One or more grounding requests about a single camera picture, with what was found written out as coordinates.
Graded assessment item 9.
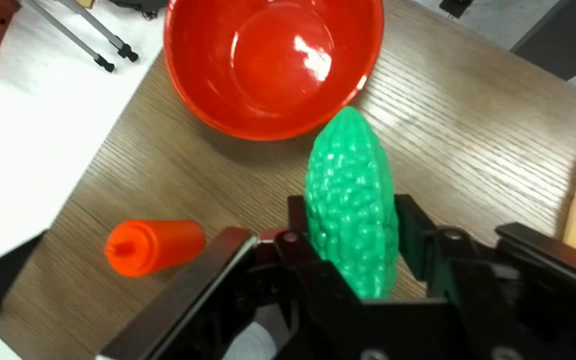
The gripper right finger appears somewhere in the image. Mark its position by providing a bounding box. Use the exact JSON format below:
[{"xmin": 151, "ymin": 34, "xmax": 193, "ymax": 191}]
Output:
[{"xmin": 394, "ymin": 194, "xmax": 576, "ymax": 360}]

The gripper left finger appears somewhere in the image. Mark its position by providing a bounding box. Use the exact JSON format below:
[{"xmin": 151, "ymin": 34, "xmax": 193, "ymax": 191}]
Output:
[{"xmin": 99, "ymin": 195, "xmax": 364, "ymax": 360}]

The green bitter gourd toy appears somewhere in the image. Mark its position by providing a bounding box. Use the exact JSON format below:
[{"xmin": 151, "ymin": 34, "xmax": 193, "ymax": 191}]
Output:
[{"xmin": 304, "ymin": 106, "xmax": 400, "ymax": 300}]

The red bowl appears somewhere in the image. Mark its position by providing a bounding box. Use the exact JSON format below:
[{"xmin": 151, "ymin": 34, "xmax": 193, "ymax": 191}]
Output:
[{"xmin": 163, "ymin": 0, "xmax": 385, "ymax": 141}]

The orange squeeze bottle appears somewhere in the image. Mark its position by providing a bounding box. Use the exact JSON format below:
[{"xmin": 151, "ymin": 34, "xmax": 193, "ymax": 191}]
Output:
[{"xmin": 104, "ymin": 219, "xmax": 206, "ymax": 278}]

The dark grey furniture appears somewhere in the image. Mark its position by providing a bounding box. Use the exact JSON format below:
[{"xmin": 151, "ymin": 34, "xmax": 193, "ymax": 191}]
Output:
[{"xmin": 510, "ymin": 0, "xmax": 576, "ymax": 81}]

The stand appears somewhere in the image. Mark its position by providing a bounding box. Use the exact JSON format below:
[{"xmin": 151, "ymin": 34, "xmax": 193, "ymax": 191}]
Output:
[{"xmin": 22, "ymin": 0, "xmax": 140, "ymax": 74}]

